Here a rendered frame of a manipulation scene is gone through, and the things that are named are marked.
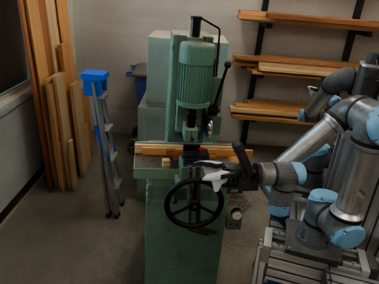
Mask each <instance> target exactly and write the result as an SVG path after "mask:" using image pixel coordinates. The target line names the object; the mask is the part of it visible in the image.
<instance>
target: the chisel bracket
mask: <svg viewBox="0 0 379 284"><path fill-rule="evenodd" d="M198 133H199V132H198V129H197V126H196V127H193V128H190V127H187V126H186V121H183V126H182V134H183V138H184V142H194V143H196V142H197V139H198ZM190 136H192V137H193V138H194V141H191V137H190Z"/></svg>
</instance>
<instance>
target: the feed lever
mask: <svg viewBox="0 0 379 284"><path fill-rule="evenodd" d="M224 67H225V70H224V73H223V77H222V80H221V83H220V85H219V89H218V92H217V95H216V98H215V101H214V105H209V107H208V115H209V116H217V115H218V106H217V105H216V104H217V101H218V98H219V94H220V92H221V89H222V86H223V82H224V79H225V76H226V73H227V70H228V68H230V67H231V62H230V61H226V62H225V63H224Z"/></svg>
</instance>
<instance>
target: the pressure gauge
mask: <svg viewBox="0 0 379 284"><path fill-rule="evenodd" d="M237 215H238V216H237ZM231 216H232V218H233V219H234V220H240V219H241V218H242V217H243V212H242V210H241V209H240V208H234V209H232V210H231Z"/></svg>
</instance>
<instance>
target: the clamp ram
mask: <svg viewBox="0 0 379 284"><path fill-rule="evenodd" d="M199 148H200V145H193V144H183V151H184V150H185V151H200V150H199Z"/></svg>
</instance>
